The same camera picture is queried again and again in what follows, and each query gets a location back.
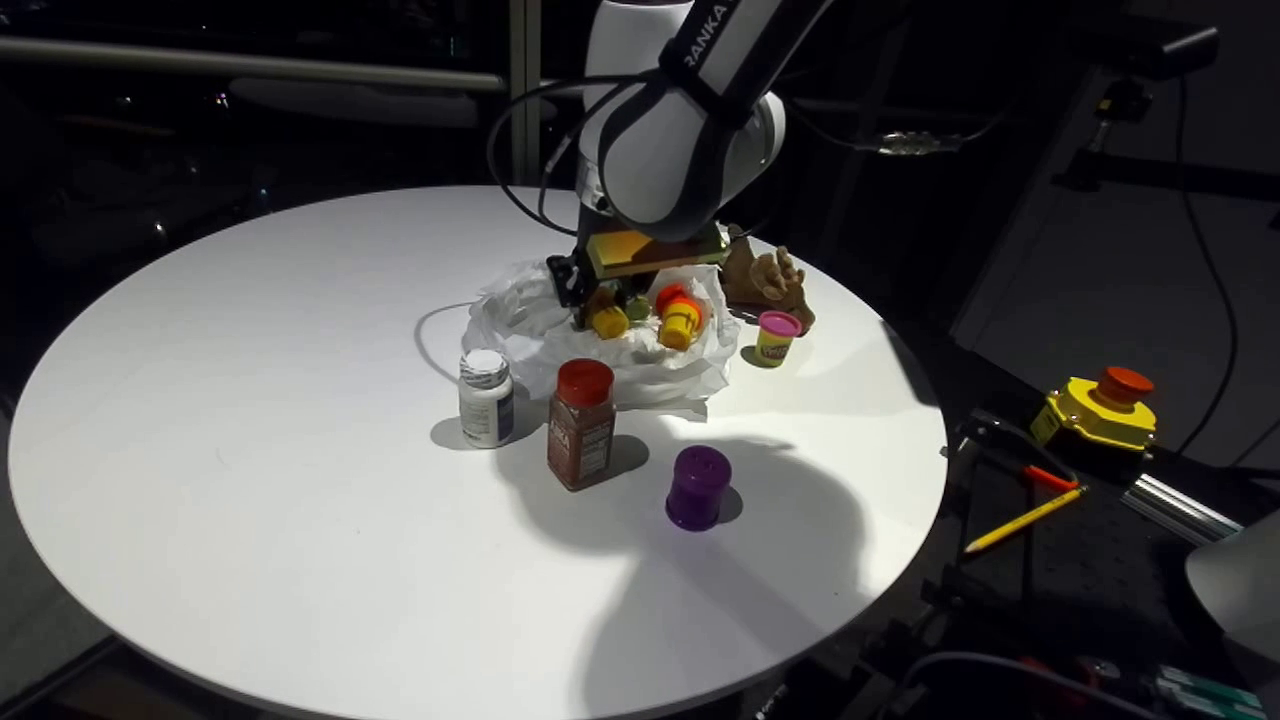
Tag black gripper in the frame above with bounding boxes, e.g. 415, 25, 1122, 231
542, 247, 599, 337

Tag red lid spice jar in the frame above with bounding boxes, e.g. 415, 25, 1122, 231
542, 354, 618, 494

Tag clear jar white lid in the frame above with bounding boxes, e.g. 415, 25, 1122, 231
456, 342, 520, 447

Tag brown plush toy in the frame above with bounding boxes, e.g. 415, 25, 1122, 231
717, 231, 817, 337

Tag purple plastic cylinder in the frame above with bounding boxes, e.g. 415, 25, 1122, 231
663, 445, 735, 537

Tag white plastic bag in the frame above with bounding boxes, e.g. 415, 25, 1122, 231
411, 252, 745, 412

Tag yellow pencil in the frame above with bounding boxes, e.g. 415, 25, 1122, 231
965, 479, 1091, 559

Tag yellow emergency stop button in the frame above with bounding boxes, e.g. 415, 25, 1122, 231
1029, 364, 1164, 456

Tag aluminium extrusion bar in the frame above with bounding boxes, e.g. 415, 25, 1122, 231
1122, 472, 1250, 545

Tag white rounded object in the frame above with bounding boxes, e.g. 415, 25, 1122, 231
1178, 511, 1280, 667

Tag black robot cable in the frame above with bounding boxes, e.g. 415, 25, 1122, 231
485, 71, 636, 241

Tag grey vertical metal post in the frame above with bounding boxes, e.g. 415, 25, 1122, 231
503, 0, 546, 187

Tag grey horizontal metal rail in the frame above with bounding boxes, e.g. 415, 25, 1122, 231
0, 30, 590, 110

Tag orange handled tool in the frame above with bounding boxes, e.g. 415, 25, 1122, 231
1017, 460, 1084, 501

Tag grey floor cable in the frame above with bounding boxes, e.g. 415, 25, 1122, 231
903, 646, 1164, 720

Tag black camera on stand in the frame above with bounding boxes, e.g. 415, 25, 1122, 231
1063, 2, 1224, 123

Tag thin black hanging cable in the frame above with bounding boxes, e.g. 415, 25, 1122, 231
1171, 71, 1244, 456

